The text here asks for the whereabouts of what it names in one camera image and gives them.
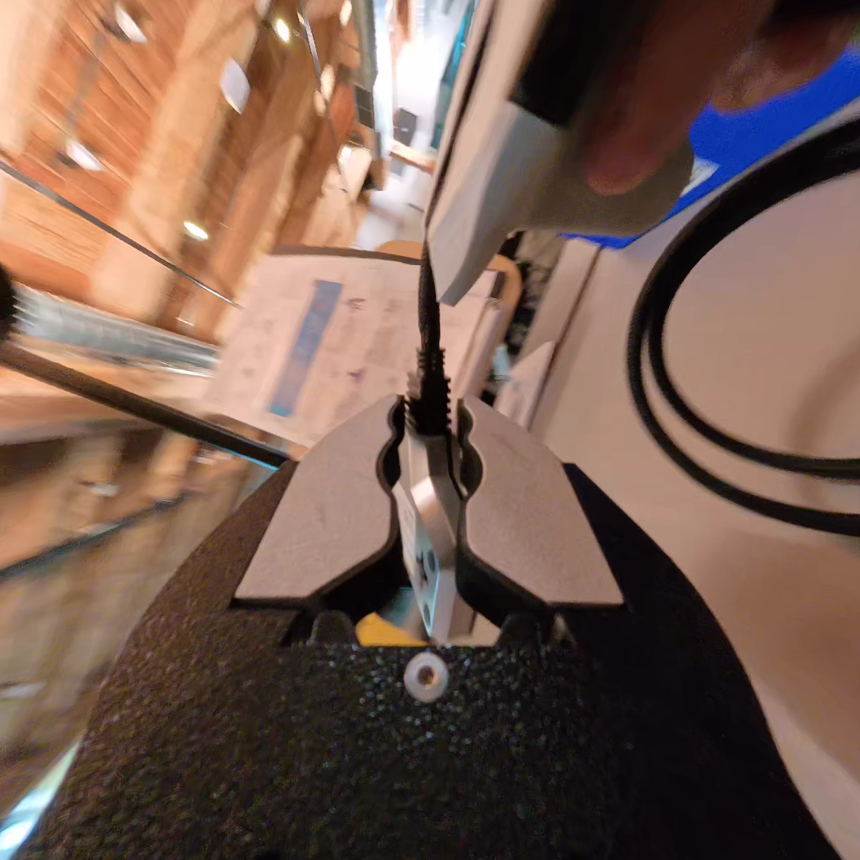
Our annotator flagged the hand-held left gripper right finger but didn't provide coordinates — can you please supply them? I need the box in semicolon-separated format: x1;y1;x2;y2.
456;395;626;611

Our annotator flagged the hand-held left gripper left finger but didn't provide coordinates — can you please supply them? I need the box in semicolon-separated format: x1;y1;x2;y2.
234;395;406;604

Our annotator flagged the black usb hub cable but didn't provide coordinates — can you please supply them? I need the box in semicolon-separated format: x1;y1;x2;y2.
402;121;860;538

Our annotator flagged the person's right hand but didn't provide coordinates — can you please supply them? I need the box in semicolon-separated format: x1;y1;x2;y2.
583;0;860;197

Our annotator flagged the wooden chair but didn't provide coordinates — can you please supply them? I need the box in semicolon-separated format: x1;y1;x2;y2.
375;238;525;323

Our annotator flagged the black metal bar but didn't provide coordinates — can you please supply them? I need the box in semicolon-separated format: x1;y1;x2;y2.
0;343;291;471

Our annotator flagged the blue plastic bin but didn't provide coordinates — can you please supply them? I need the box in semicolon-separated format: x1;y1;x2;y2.
558;47;860;251

